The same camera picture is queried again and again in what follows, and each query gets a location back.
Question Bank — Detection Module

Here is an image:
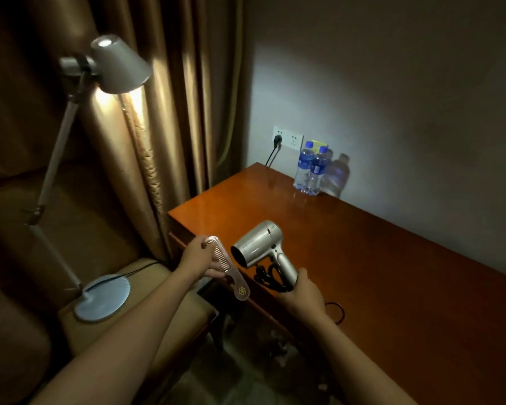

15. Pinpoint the person's right hand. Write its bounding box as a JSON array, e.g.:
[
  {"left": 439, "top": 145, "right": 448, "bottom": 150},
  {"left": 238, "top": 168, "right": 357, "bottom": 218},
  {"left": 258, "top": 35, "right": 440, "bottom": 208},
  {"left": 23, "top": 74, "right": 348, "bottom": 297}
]
[{"left": 282, "top": 267, "right": 328, "bottom": 326}]

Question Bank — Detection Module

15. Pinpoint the beige padded stool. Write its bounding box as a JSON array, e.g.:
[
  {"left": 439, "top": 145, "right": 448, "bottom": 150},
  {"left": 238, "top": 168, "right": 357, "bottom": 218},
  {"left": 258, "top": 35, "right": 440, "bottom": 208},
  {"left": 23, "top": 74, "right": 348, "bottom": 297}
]
[{"left": 57, "top": 257, "right": 220, "bottom": 393}]

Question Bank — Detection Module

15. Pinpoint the person's left hand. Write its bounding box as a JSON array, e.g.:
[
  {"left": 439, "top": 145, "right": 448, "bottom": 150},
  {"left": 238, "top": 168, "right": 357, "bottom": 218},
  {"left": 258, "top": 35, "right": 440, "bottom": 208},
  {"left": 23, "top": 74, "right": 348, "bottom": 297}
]
[{"left": 175, "top": 236, "right": 229, "bottom": 282}]

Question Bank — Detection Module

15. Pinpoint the person's left forearm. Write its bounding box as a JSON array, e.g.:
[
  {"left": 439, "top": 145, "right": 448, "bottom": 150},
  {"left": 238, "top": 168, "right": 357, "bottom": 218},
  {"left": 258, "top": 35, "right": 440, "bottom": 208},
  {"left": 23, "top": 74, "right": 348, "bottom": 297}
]
[{"left": 32, "top": 269, "right": 199, "bottom": 405}]

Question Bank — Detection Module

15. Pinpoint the black lamp cable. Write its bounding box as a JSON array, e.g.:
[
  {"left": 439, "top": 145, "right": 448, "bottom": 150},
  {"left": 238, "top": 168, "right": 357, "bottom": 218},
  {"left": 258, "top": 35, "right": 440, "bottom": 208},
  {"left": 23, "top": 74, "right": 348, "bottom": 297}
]
[{"left": 84, "top": 259, "right": 163, "bottom": 294}]

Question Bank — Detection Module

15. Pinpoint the person's right forearm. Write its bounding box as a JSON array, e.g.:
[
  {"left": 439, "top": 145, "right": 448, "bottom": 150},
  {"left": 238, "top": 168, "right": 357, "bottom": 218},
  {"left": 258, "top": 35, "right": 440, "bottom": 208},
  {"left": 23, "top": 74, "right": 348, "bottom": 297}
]
[{"left": 304, "top": 312, "right": 418, "bottom": 405}]

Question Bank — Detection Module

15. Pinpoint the small clear plastic piece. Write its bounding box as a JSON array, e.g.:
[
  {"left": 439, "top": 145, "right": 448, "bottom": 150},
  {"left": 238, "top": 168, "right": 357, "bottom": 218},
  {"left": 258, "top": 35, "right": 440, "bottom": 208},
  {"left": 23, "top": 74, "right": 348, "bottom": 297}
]
[{"left": 204, "top": 236, "right": 251, "bottom": 302}]

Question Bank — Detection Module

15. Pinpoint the reddish wooden desk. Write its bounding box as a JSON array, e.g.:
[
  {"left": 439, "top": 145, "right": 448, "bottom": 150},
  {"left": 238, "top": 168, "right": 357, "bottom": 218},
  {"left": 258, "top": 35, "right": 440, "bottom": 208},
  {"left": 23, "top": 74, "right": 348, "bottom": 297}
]
[{"left": 167, "top": 161, "right": 506, "bottom": 405}]

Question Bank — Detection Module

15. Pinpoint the brown curtain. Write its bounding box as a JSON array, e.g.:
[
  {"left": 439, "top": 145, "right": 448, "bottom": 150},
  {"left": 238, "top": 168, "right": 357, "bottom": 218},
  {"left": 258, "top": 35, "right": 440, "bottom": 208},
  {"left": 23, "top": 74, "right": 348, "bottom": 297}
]
[{"left": 0, "top": 0, "right": 247, "bottom": 267}]

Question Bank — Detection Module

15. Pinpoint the silver hair dryer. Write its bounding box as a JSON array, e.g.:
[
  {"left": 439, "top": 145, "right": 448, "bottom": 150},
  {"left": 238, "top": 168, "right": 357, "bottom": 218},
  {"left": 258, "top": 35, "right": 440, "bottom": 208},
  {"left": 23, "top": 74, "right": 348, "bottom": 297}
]
[{"left": 230, "top": 220, "right": 347, "bottom": 326}]

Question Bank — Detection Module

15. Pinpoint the clear water bottle blue label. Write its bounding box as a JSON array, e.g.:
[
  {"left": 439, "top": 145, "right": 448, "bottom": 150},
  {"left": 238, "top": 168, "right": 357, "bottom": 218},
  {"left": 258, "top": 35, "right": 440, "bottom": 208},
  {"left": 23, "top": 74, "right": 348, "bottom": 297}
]
[
  {"left": 308, "top": 146, "right": 333, "bottom": 197},
  {"left": 292, "top": 141, "right": 317, "bottom": 195}
]

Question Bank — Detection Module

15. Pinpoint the black plug with cable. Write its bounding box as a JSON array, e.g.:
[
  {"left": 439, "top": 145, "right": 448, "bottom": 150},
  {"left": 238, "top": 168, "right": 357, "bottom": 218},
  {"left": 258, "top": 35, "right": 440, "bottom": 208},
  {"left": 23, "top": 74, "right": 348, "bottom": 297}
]
[{"left": 265, "top": 134, "right": 284, "bottom": 169}]

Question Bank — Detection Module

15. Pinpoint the white wall outlet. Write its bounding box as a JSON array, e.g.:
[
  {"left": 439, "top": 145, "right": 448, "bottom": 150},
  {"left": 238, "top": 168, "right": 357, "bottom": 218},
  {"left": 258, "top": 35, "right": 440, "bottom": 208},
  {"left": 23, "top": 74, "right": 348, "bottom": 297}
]
[{"left": 272, "top": 125, "right": 305, "bottom": 152}]

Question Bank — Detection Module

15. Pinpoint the yellow wall sticker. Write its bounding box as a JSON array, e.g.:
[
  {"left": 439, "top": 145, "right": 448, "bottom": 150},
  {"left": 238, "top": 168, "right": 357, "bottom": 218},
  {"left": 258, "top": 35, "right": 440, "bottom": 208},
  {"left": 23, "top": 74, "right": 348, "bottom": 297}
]
[{"left": 304, "top": 138, "right": 332, "bottom": 157}]

